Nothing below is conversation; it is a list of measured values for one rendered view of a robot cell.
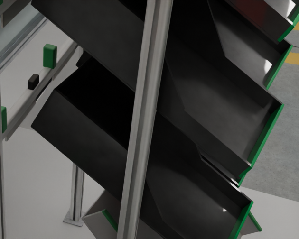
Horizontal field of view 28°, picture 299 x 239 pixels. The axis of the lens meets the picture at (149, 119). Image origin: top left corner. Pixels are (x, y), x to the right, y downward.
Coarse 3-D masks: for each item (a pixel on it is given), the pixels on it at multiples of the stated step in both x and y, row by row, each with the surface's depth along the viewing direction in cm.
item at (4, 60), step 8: (40, 16) 179; (32, 24) 175; (40, 24) 176; (32, 32) 172; (24, 40) 167; (16, 48) 163; (8, 56) 159; (0, 64) 156; (8, 64) 161; (0, 72) 157
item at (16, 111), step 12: (12, 0) 62; (0, 12) 60; (60, 48) 84; (72, 48) 86; (60, 60) 82; (48, 72) 79; (24, 96) 74; (36, 96) 77; (12, 108) 72; (24, 108) 73; (12, 120) 71
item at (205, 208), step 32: (96, 64) 78; (64, 96) 66; (96, 96) 79; (128, 96) 78; (32, 128) 71; (64, 128) 68; (96, 128) 66; (128, 128) 78; (160, 128) 79; (96, 160) 69; (160, 160) 78; (192, 160) 79; (160, 192) 74; (192, 192) 77; (224, 192) 80; (160, 224) 70; (192, 224) 74; (224, 224) 77
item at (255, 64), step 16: (208, 0) 81; (224, 16) 81; (240, 16) 82; (224, 32) 78; (240, 32) 80; (256, 32) 82; (224, 48) 76; (240, 48) 78; (256, 48) 80; (272, 48) 82; (288, 48) 81; (240, 64) 76; (256, 64) 78; (272, 64) 80; (256, 80) 72; (272, 80) 73
